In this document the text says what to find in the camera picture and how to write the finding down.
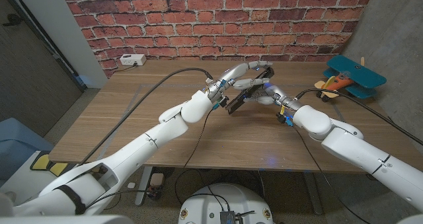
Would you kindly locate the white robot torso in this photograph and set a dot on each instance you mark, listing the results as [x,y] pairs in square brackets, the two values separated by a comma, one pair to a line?
[224,201]

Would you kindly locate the small white floor puck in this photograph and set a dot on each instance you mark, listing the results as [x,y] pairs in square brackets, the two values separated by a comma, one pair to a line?
[131,185]

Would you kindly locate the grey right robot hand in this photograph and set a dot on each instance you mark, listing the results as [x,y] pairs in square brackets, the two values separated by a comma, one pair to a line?
[276,95]

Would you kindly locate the dark grey door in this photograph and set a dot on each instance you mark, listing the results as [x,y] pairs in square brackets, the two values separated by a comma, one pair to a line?
[26,78]

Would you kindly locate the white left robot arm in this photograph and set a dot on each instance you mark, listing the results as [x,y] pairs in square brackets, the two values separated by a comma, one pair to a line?
[142,148]

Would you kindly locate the clear tape strip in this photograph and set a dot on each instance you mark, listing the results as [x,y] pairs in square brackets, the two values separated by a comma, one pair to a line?
[129,105]

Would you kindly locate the red brick printed backdrop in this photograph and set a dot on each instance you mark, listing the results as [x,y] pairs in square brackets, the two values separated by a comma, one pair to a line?
[215,19]

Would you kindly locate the table control box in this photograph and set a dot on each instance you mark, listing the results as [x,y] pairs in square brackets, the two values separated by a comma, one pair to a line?
[156,182]

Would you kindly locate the blue plastic bin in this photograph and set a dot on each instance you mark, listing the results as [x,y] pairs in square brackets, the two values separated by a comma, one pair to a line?
[20,141]

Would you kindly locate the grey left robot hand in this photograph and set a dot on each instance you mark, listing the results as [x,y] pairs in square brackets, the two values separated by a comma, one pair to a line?
[231,73]

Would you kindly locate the white power strip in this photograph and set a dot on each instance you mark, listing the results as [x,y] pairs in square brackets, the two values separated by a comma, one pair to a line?
[133,59]

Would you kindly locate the teal orange toy airplane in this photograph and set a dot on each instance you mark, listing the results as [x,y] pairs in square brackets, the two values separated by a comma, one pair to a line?
[357,73]

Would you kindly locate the grey module on torso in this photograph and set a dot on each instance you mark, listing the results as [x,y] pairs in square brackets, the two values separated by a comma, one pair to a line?
[228,217]

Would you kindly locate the grey table leg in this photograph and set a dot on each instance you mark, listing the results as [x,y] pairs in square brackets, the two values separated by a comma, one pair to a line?
[143,186]
[312,192]

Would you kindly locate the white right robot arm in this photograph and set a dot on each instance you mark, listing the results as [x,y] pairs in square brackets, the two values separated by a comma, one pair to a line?
[350,144]

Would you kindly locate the black stapler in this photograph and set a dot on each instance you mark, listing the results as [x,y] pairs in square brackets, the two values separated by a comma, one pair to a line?
[251,88]

